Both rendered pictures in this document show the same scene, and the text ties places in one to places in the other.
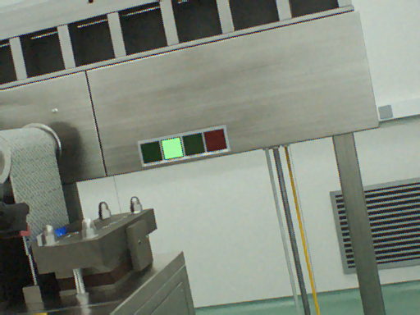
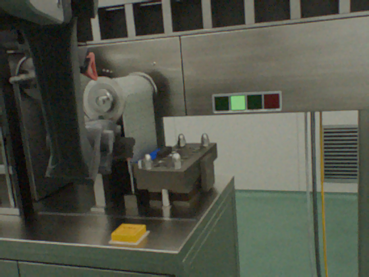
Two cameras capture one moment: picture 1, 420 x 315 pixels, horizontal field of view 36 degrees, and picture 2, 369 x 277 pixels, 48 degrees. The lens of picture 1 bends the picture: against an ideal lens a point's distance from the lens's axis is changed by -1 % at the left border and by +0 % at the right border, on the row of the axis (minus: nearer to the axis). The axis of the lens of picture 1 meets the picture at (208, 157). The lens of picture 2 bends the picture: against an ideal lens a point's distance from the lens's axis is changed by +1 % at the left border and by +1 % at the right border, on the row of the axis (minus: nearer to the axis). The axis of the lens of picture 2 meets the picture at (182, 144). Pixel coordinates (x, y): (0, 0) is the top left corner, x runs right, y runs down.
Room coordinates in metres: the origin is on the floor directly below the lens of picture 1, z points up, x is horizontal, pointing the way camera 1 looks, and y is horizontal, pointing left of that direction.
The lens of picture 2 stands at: (0.22, 0.14, 1.36)
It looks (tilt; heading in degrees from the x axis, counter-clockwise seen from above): 12 degrees down; 6
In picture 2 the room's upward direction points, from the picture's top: 5 degrees counter-clockwise
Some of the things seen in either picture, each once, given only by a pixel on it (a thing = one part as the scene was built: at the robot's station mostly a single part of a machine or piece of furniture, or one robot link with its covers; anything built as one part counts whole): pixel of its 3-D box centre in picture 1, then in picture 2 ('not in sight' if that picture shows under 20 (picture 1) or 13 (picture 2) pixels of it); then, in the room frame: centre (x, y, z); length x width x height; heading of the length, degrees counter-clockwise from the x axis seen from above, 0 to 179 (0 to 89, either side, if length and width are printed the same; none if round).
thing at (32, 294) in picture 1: (59, 278); (147, 187); (1.61, 0.43, 0.92); 0.28 x 0.04 x 0.04; 166
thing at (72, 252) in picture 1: (102, 237); (181, 163); (1.62, 0.30, 1.00); 0.40 x 0.16 x 0.06; 166
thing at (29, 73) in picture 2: not in sight; (30, 78); (1.54, 0.77, 1.33); 0.06 x 0.06 x 0.06; 76
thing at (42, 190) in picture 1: (43, 207); (141, 137); (1.61, 0.43, 1.10); 0.23 x 0.01 x 0.18; 166
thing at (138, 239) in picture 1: (140, 244); (208, 171); (1.61, 0.21, 0.96); 0.10 x 0.03 x 0.11; 166
